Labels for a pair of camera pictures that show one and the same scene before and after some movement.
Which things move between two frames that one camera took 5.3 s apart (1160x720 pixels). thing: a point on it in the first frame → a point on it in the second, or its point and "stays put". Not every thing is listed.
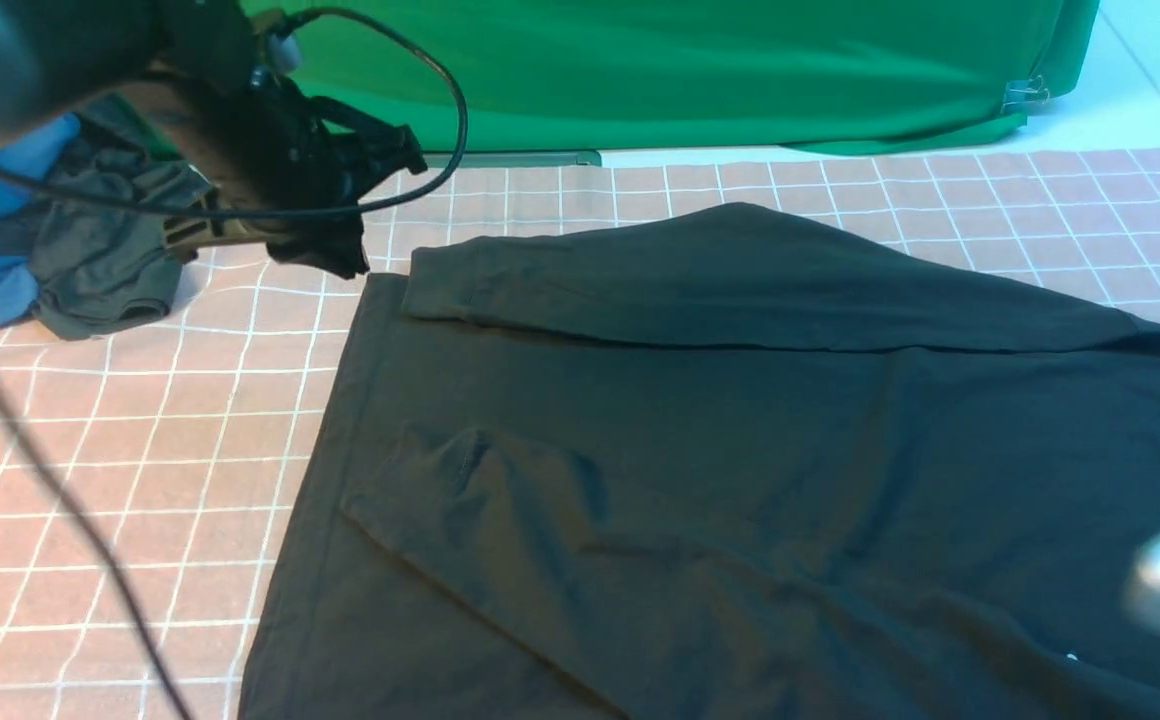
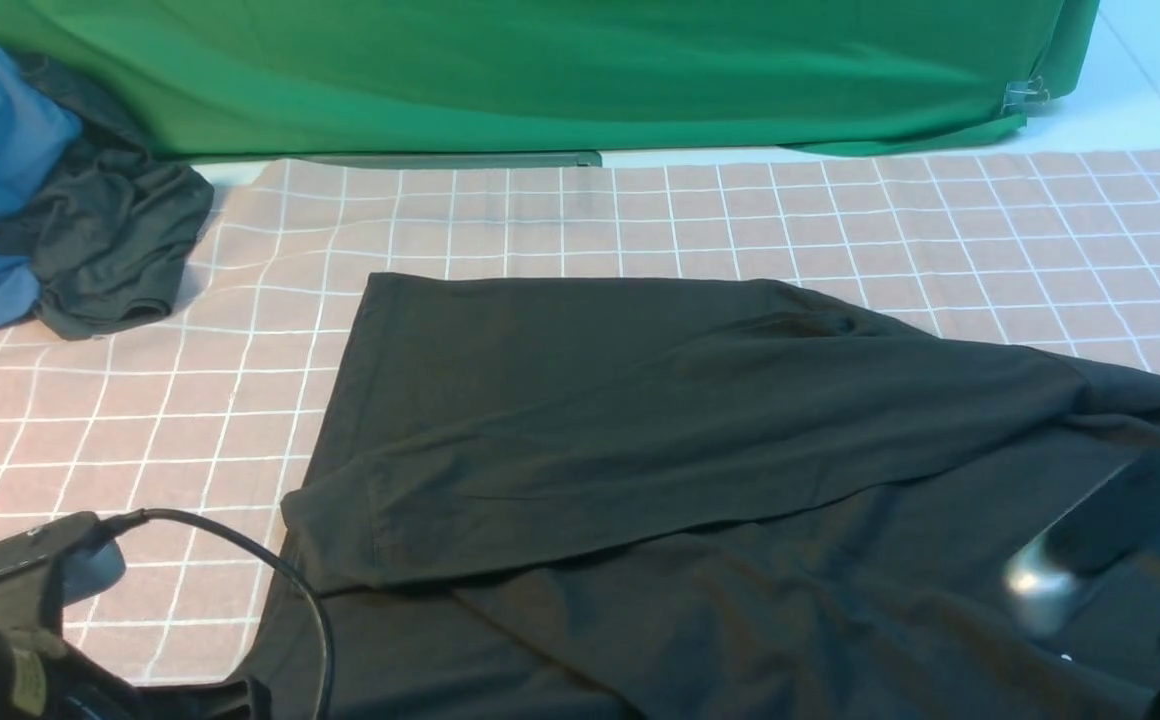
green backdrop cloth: x=566 y=77 stays put
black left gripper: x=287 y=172 → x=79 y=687
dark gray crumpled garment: x=100 y=253 stays put
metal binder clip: x=1023 y=92 stays put
